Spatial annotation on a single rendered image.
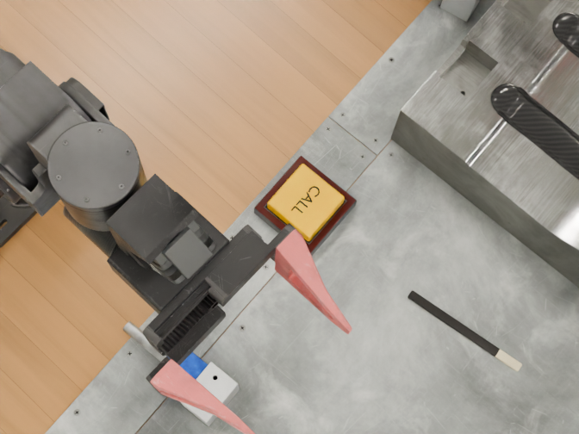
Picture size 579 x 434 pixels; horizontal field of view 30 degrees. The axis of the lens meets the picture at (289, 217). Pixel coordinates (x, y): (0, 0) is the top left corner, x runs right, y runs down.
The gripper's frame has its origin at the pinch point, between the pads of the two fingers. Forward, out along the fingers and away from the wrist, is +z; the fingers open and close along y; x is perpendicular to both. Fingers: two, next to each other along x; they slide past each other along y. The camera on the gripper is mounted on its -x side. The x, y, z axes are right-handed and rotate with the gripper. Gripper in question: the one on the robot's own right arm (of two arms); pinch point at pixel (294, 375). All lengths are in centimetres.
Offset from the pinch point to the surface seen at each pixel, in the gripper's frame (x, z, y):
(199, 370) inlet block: 36.1, -8.9, -2.4
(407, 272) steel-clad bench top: 40.0, -0.3, 20.7
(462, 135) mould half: 31.1, -5.4, 33.3
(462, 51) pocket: 33, -12, 41
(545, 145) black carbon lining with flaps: 32, 2, 39
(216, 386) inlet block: 34.7, -6.4, -2.4
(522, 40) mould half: 31, -8, 46
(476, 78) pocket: 34, -9, 40
